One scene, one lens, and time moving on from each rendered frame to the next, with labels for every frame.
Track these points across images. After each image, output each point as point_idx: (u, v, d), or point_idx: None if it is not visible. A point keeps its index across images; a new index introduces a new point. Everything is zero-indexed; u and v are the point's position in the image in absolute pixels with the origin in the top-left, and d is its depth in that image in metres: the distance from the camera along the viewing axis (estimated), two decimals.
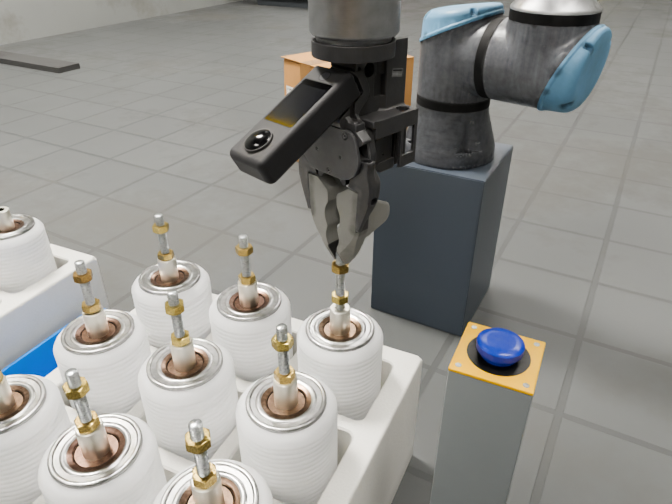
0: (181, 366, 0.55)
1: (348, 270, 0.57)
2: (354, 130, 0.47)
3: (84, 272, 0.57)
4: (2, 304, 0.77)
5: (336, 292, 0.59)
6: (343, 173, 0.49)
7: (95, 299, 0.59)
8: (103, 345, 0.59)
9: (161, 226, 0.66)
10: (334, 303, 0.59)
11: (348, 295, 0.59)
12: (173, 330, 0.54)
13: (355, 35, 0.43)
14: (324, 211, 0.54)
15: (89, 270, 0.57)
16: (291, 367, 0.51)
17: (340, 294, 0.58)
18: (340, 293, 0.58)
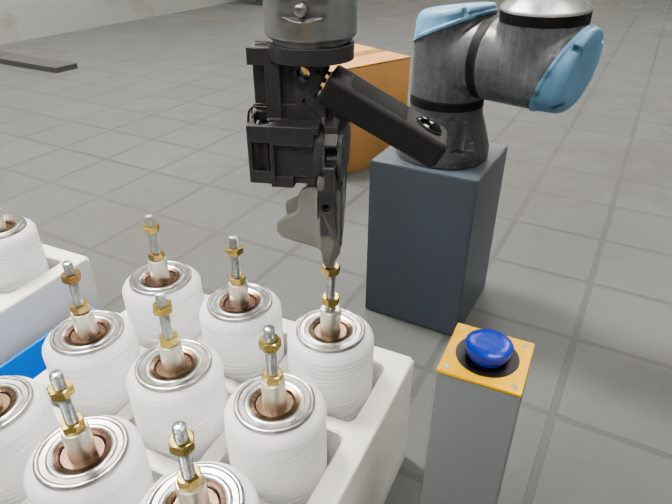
0: (169, 367, 0.55)
1: (338, 273, 0.57)
2: None
3: (72, 272, 0.56)
4: None
5: (326, 294, 0.58)
6: (348, 157, 0.52)
7: (84, 300, 0.59)
8: (92, 346, 0.58)
9: (151, 226, 0.65)
10: (324, 305, 0.59)
11: (338, 298, 0.59)
12: (162, 331, 0.54)
13: None
14: (339, 218, 0.53)
15: (77, 271, 0.57)
16: (279, 368, 0.50)
17: (330, 296, 0.58)
18: (330, 295, 0.58)
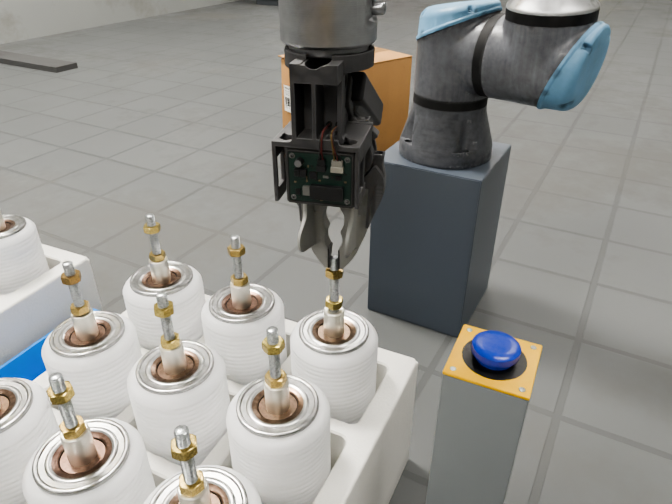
0: (170, 369, 0.54)
1: (341, 271, 0.57)
2: None
3: (72, 273, 0.56)
4: None
5: (333, 299, 0.58)
6: None
7: (84, 301, 0.58)
8: (92, 348, 0.58)
9: (152, 226, 0.65)
10: (336, 309, 0.58)
11: (339, 296, 0.59)
12: (163, 333, 0.53)
13: None
14: (347, 212, 0.54)
15: (77, 271, 0.56)
16: (282, 370, 0.50)
17: (338, 297, 0.58)
18: (337, 297, 0.58)
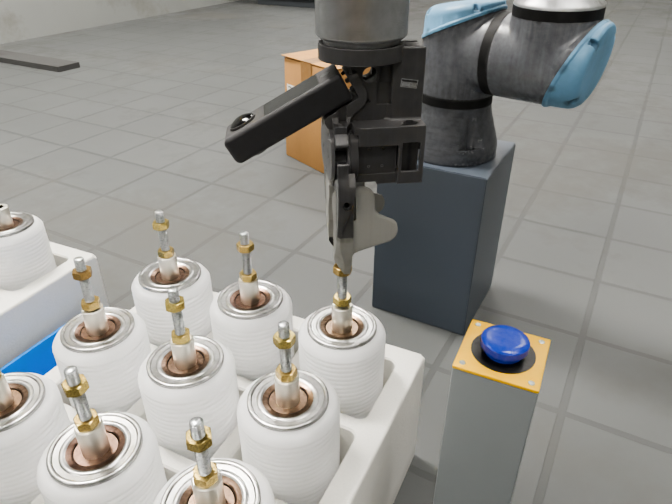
0: (181, 364, 0.55)
1: (341, 276, 0.56)
2: (334, 132, 0.46)
3: (83, 269, 0.56)
4: (1, 302, 0.77)
5: (339, 292, 0.59)
6: (328, 173, 0.49)
7: (95, 296, 0.59)
8: (103, 343, 0.58)
9: (161, 223, 0.65)
10: (335, 299, 0.59)
11: (343, 302, 0.58)
12: (174, 328, 0.53)
13: (334, 36, 0.43)
14: (328, 205, 0.55)
15: (88, 267, 0.57)
16: (293, 364, 0.50)
17: (337, 294, 0.58)
18: (338, 294, 0.58)
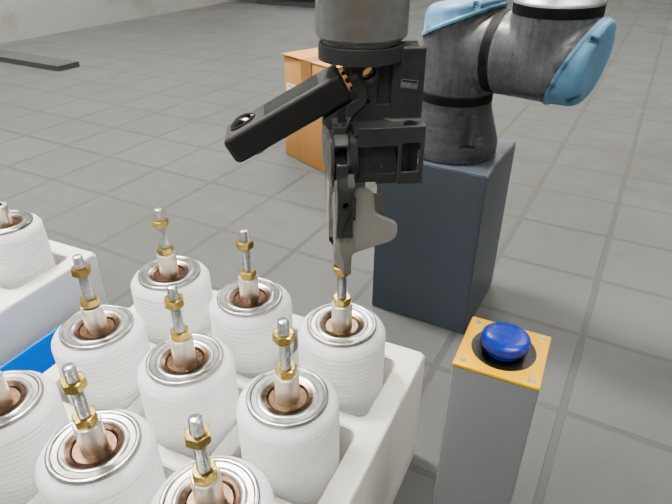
0: (180, 361, 0.54)
1: (337, 275, 0.56)
2: (333, 132, 0.46)
3: (82, 266, 0.56)
4: (0, 300, 0.76)
5: (341, 291, 0.59)
6: (328, 173, 0.49)
7: (93, 294, 0.59)
8: (101, 341, 0.58)
9: (160, 221, 0.65)
10: (337, 298, 0.60)
11: (339, 302, 0.58)
12: (173, 325, 0.53)
13: (333, 36, 0.43)
14: (328, 205, 0.55)
15: (87, 264, 0.56)
16: (292, 362, 0.50)
17: (337, 293, 0.58)
18: (338, 293, 0.58)
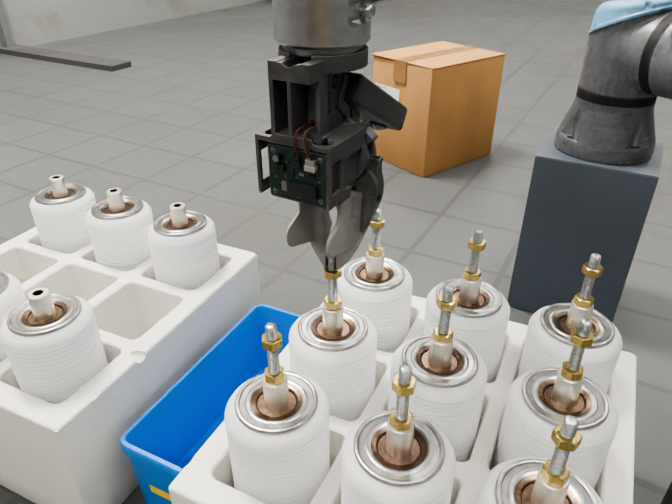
0: (441, 362, 0.54)
1: (589, 276, 0.56)
2: None
3: (332, 264, 0.56)
4: (185, 301, 0.76)
5: (582, 292, 0.59)
6: None
7: (326, 298, 0.58)
8: (347, 342, 0.58)
9: (379, 221, 0.65)
10: (575, 298, 0.59)
11: (584, 303, 0.58)
12: (440, 326, 0.53)
13: None
14: None
15: (326, 266, 0.56)
16: None
17: (580, 294, 0.58)
18: (581, 293, 0.58)
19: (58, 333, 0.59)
